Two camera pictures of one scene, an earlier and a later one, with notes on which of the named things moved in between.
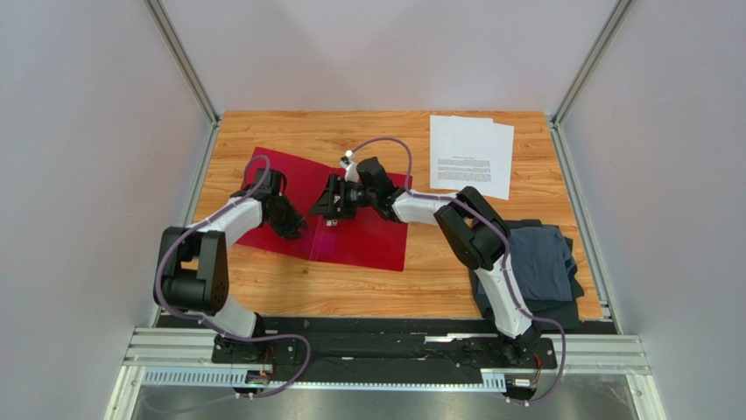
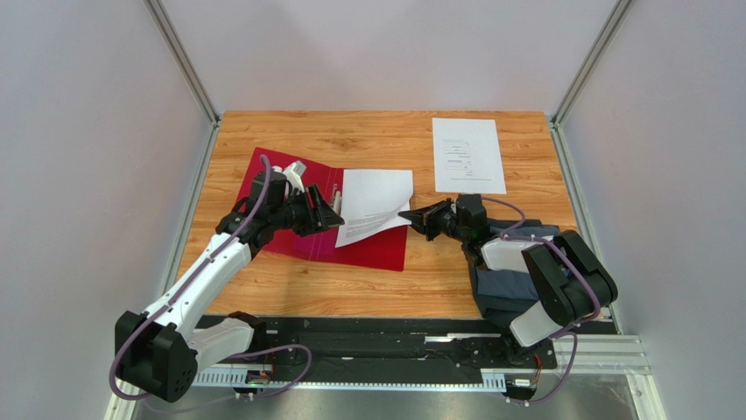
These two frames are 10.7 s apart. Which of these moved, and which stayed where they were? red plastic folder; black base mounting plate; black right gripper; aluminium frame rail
Moved: black right gripper
Stayed: black base mounting plate; aluminium frame rail; red plastic folder
